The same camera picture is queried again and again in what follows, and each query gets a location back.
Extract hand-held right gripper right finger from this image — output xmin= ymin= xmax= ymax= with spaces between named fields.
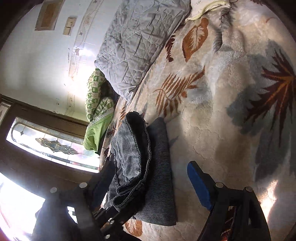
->
xmin=187 ymin=160 xmax=273 ymax=241

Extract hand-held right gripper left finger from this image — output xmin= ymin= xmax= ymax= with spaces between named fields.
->
xmin=32 ymin=159 xmax=133 ymax=241

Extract blue denim pants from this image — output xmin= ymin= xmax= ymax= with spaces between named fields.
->
xmin=104 ymin=111 xmax=177 ymax=227

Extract green pillow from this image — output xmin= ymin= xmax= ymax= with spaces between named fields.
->
xmin=83 ymin=112 xmax=115 ymax=151

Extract stained glass window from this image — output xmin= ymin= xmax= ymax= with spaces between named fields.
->
xmin=6 ymin=117 xmax=100 ymax=173

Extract green patterned quilt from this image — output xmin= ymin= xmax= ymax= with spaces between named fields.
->
xmin=85 ymin=69 xmax=116 ymax=122

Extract dark purple cloth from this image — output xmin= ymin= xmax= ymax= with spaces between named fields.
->
xmin=100 ymin=79 xmax=119 ymax=103

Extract leaf print blanket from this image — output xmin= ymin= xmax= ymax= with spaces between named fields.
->
xmin=98 ymin=0 xmax=296 ymax=238

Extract grey quilted blanket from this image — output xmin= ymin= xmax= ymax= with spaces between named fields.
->
xmin=94 ymin=0 xmax=193 ymax=102

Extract white pillow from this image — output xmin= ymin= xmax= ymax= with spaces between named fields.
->
xmin=185 ymin=0 xmax=232 ymax=22

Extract dark wooden window frame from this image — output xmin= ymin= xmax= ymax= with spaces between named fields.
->
xmin=0 ymin=93 xmax=102 ymax=193

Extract beige wall switch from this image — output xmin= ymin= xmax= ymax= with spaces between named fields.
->
xmin=63 ymin=16 xmax=78 ymax=36

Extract beige wall panel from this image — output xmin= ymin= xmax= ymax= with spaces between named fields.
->
xmin=35 ymin=0 xmax=64 ymax=31

